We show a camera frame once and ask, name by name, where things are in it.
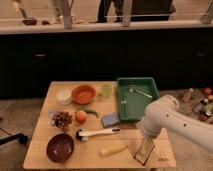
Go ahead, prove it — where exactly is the green plastic tray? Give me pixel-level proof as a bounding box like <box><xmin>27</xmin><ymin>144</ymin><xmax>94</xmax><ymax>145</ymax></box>
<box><xmin>117</xmin><ymin>77</ymin><xmax>159</xmax><ymax>122</ymax></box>

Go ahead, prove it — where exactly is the bunch of dark grapes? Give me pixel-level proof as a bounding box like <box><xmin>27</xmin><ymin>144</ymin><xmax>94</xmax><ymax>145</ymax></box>
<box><xmin>53</xmin><ymin>112</ymin><xmax>72</xmax><ymax>130</ymax></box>

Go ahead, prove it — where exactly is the blue sponge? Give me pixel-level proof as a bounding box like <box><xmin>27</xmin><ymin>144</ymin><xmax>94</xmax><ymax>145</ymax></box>
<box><xmin>101</xmin><ymin>113</ymin><xmax>120</xmax><ymax>128</ymax></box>

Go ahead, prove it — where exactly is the orange fruit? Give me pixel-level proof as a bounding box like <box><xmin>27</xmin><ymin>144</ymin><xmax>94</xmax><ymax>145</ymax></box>
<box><xmin>75</xmin><ymin>111</ymin><xmax>87</xmax><ymax>124</ymax></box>

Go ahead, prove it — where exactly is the wooden folding table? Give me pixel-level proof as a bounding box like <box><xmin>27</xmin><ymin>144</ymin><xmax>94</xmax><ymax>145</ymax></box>
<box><xmin>23</xmin><ymin>81</ymin><xmax>176</xmax><ymax>170</ymax></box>

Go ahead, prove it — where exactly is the white cup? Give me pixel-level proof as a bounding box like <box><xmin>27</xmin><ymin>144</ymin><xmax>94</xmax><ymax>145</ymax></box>
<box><xmin>56</xmin><ymin>89</ymin><xmax>71</xmax><ymax>105</ymax></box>

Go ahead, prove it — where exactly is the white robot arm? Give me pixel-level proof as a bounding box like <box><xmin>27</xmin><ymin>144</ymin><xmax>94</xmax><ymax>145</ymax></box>
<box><xmin>136</xmin><ymin>95</ymin><xmax>213</xmax><ymax>152</ymax></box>

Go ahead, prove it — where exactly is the silver fork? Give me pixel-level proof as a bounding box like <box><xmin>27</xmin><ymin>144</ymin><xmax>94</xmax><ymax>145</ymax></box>
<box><xmin>129</xmin><ymin>88</ymin><xmax>153</xmax><ymax>99</ymax></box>

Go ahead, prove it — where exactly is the orange-red bowl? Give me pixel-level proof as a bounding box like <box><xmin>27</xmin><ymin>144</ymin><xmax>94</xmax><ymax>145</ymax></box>
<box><xmin>72</xmin><ymin>85</ymin><xmax>96</xmax><ymax>105</ymax></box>

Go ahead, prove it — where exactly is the green chili pepper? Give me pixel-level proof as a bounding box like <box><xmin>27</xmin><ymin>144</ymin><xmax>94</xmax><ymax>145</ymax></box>
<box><xmin>82</xmin><ymin>108</ymin><xmax>99</xmax><ymax>118</ymax></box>

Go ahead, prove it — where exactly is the light green cup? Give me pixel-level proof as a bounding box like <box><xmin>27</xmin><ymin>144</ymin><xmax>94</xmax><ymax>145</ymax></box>
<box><xmin>99</xmin><ymin>84</ymin><xmax>112</xmax><ymax>99</ymax></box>

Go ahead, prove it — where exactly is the white handled brush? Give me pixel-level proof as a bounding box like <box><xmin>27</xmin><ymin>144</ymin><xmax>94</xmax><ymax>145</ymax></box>
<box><xmin>76</xmin><ymin>128</ymin><xmax>120</xmax><ymax>141</ymax></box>

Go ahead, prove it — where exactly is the dark framed card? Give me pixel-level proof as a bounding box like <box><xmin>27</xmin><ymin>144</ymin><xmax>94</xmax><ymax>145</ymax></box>
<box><xmin>134</xmin><ymin>151</ymin><xmax>151</xmax><ymax>165</ymax></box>

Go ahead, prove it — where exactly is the dark maroon bowl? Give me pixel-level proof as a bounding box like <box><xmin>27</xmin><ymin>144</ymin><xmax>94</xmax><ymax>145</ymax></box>
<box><xmin>46</xmin><ymin>133</ymin><xmax>74</xmax><ymax>163</ymax></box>

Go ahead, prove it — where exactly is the black cabinet counter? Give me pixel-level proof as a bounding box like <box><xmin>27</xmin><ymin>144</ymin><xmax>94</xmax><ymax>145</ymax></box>
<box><xmin>0</xmin><ymin>23</ymin><xmax>213</xmax><ymax>99</ymax></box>

